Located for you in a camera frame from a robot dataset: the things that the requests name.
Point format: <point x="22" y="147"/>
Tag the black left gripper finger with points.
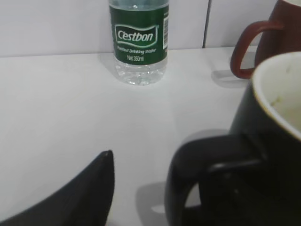
<point x="85" y="201"/>

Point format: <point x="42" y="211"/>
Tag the black ceramic mug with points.
<point x="252" y="175"/>

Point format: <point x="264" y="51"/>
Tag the Cestbon water bottle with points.
<point x="140" y="39"/>

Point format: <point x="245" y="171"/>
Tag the red-brown ceramic mug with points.
<point x="281" y="33"/>

